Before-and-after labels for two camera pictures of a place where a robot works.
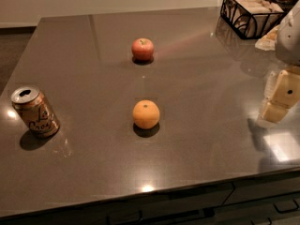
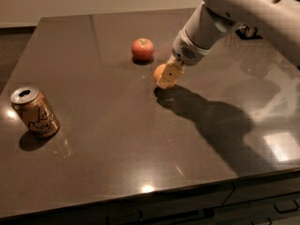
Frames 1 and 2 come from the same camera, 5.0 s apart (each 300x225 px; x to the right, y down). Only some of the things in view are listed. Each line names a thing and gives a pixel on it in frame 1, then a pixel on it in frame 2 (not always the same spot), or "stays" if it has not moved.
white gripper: x=289 y=37 -> x=186 y=51
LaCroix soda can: x=37 y=113 stays
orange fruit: x=145 y=114 -> x=157 y=72
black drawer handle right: x=286 y=211 stays
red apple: x=142 y=49 stays
